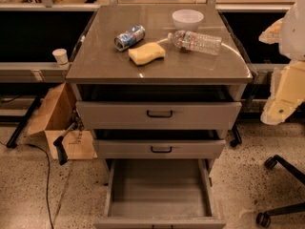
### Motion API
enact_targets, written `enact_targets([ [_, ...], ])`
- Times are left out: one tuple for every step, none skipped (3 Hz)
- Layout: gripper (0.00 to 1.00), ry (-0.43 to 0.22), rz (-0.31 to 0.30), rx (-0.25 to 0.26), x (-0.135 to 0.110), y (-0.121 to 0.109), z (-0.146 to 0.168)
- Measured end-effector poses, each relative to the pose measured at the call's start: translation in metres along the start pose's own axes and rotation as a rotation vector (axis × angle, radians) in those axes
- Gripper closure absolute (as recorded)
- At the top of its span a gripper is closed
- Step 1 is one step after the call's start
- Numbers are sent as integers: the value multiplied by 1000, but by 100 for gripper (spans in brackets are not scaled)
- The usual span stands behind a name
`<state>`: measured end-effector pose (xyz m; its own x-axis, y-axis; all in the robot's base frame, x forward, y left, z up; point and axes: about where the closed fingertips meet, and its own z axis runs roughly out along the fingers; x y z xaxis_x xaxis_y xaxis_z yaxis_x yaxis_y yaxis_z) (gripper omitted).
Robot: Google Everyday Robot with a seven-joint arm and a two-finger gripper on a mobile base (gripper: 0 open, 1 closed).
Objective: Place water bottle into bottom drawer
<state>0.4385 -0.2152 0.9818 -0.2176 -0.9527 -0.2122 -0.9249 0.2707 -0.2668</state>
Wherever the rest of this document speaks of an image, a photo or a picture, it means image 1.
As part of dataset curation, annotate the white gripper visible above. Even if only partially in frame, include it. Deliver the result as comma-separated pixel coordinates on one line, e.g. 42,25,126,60
258,0,305,125

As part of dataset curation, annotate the clear plastic water bottle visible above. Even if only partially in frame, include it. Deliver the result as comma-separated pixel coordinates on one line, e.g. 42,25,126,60
168,31,222,55

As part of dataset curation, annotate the grey drawer cabinet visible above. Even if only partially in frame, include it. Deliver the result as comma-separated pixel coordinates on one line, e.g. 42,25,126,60
65,3,254,229

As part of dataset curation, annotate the grey open bottom drawer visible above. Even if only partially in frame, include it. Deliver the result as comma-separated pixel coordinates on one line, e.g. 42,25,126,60
93,159,226,229

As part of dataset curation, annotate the grey middle drawer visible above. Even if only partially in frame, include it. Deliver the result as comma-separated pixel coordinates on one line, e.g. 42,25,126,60
93,140,226,159

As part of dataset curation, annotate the grey top drawer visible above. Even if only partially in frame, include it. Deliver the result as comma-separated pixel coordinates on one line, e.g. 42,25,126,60
76,101,241,130

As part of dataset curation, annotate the white bowl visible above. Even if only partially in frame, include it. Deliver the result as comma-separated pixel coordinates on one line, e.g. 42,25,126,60
172,10,204,31

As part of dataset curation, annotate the yellow sponge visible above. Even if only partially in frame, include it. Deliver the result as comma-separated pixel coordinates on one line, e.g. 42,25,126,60
128,42,166,66

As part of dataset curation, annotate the crushed blue soda can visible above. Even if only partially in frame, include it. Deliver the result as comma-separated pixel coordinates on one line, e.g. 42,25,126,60
114,25,146,52

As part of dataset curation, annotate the black office chair base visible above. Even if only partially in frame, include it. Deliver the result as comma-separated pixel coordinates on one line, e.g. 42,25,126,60
255,154,305,229

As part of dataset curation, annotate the white paper cup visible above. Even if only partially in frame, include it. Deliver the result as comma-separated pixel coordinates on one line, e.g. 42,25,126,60
52,49,69,68

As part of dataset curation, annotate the cardboard box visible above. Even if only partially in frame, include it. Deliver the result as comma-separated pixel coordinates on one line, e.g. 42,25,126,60
27,83,96,160

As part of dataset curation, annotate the black handled tool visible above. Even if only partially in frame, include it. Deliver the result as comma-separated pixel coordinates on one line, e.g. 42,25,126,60
53,122,76,165

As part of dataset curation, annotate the grey workbench rail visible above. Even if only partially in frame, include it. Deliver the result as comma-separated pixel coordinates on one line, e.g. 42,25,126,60
0,62,69,83

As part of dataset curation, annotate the black floor cable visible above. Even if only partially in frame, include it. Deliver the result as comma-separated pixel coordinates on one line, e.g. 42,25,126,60
0,140,55,229

